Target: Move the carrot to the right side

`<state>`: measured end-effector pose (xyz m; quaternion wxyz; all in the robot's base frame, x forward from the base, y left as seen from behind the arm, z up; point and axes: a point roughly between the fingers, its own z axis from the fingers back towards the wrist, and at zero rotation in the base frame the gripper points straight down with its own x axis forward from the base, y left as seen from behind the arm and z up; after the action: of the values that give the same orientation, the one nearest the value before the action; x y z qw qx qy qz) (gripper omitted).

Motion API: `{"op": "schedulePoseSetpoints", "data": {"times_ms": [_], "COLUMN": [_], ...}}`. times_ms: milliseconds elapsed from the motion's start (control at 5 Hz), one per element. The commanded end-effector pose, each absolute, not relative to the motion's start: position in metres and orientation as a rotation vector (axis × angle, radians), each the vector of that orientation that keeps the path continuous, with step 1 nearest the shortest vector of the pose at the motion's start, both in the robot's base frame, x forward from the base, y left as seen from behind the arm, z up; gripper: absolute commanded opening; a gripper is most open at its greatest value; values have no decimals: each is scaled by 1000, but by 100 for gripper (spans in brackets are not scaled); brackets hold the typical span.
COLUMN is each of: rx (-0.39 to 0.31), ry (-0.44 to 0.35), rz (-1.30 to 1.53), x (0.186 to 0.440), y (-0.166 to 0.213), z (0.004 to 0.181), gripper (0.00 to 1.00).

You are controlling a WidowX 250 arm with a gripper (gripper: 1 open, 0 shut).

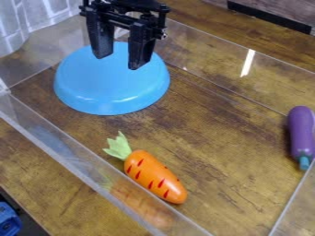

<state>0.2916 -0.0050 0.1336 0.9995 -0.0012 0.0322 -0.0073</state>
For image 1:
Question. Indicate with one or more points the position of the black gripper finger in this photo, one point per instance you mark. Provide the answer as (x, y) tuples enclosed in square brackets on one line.
[(100, 34), (140, 45)]

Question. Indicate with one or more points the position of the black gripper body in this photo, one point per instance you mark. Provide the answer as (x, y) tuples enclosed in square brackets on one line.
[(126, 12)]

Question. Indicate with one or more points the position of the orange toy carrot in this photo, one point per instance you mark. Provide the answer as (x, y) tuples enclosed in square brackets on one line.
[(146, 170)]

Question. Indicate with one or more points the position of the blue upturned bowl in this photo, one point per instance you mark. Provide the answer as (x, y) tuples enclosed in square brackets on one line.
[(103, 87)]

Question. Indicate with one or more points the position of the purple toy eggplant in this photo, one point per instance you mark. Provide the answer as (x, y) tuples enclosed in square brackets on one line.
[(302, 130)]

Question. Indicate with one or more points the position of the blue object at corner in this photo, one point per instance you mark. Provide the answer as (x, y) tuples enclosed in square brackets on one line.
[(10, 221)]

